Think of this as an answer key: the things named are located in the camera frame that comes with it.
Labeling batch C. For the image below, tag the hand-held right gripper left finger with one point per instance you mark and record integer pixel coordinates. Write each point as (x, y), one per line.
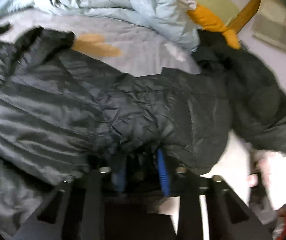
(119, 177)

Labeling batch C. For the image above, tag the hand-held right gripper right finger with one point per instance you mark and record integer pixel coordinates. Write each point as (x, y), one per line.
(162, 172)

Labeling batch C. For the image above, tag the black puffer jacket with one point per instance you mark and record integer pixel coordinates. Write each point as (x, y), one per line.
(58, 100)

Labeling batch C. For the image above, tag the light blue duvet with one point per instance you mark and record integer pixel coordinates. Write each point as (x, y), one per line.
(108, 2)

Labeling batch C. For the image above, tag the white pillow with pink print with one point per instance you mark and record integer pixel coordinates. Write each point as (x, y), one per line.
(280, 177)

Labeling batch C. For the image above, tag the dark green padded coat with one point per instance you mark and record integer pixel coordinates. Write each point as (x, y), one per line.
(262, 100)

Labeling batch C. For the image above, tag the yellow pillow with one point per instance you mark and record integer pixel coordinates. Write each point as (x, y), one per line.
(210, 20)

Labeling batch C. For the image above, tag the checked curtain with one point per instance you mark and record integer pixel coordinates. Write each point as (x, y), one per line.
(280, 32)

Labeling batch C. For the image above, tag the wooden bunk bed frame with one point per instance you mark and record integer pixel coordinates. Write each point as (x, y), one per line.
(247, 12)

